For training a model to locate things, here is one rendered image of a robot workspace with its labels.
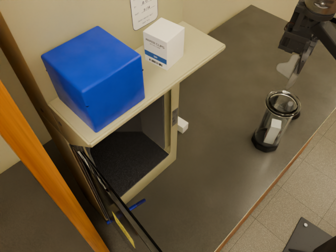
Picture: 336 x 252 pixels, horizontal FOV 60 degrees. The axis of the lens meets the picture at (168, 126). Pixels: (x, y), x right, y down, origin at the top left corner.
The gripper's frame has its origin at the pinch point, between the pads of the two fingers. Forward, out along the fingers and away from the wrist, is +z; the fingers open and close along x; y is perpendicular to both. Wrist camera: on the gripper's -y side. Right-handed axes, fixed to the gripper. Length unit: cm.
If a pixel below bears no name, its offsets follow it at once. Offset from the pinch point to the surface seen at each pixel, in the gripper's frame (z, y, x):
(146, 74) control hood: -21, 24, 41
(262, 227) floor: 127, -27, -10
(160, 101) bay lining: 4.4, 29.6, 25.3
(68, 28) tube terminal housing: -31, 33, 47
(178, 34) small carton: -27.2, 21.3, 35.1
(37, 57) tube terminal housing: -29, 35, 52
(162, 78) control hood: -21, 21, 40
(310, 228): 125, -54, -23
